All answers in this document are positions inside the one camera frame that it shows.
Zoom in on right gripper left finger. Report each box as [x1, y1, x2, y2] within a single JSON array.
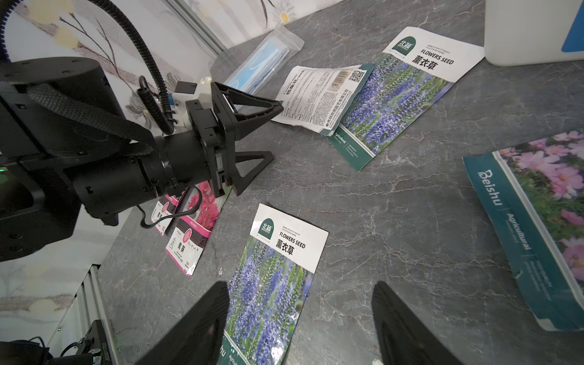
[[137, 281, 230, 364]]

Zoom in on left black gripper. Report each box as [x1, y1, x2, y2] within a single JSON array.
[[186, 82, 284, 196]]

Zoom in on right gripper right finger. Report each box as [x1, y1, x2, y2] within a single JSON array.
[[371, 281, 462, 364]]

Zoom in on lavender seed packet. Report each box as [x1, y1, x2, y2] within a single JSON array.
[[329, 27, 485, 171], [217, 204, 329, 364]]

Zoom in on hollyhock seed packet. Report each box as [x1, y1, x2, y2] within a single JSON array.
[[151, 196, 179, 236], [165, 182, 232, 276]]

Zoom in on pink cosmos seed packet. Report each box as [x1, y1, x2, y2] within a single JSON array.
[[463, 129, 583, 332]]

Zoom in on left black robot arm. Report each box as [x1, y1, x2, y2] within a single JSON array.
[[1, 57, 283, 261]]

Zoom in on white back-side seed packet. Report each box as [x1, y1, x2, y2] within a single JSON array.
[[272, 63, 374, 137]]

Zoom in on bagged blue face masks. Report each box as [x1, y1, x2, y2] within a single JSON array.
[[224, 25, 305, 94]]

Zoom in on blue lidded storage box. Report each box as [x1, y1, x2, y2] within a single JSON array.
[[485, 0, 583, 66]]

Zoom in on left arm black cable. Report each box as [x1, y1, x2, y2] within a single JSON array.
[[0, 0, 204, 230]]

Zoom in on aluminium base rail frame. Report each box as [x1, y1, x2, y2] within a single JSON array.
[[0, 264, 120, 365]]

